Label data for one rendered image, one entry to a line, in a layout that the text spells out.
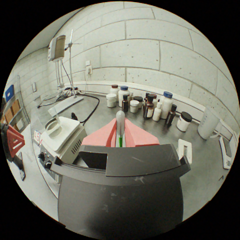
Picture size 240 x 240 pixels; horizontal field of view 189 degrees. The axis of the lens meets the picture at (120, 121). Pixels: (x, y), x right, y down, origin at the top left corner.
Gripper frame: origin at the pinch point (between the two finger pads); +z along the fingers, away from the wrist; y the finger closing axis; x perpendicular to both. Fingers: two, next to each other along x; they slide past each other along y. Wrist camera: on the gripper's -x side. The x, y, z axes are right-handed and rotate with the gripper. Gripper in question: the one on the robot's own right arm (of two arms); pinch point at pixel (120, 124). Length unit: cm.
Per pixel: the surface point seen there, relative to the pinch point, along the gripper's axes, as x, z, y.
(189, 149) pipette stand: 2.0, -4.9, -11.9
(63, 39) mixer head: -43, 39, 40
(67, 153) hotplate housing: 9.0, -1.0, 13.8
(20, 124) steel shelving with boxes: 36, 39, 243
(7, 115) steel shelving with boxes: -11, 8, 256
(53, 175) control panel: 10.9, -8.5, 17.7
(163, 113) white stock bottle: 10.5, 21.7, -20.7
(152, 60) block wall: -15.5, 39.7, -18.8
